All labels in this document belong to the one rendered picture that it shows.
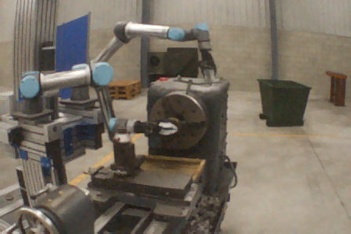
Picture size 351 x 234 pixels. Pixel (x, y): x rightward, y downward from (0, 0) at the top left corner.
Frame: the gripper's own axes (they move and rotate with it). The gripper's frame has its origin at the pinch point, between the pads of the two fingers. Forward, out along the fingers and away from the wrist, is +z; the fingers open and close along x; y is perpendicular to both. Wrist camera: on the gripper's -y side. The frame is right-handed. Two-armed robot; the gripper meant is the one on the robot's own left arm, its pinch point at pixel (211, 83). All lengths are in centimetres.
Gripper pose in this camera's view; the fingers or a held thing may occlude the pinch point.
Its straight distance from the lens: 189.2
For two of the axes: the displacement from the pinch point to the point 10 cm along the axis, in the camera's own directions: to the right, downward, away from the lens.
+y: -2.6, 1.6, -9.5
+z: 1.4, 9.8, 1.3
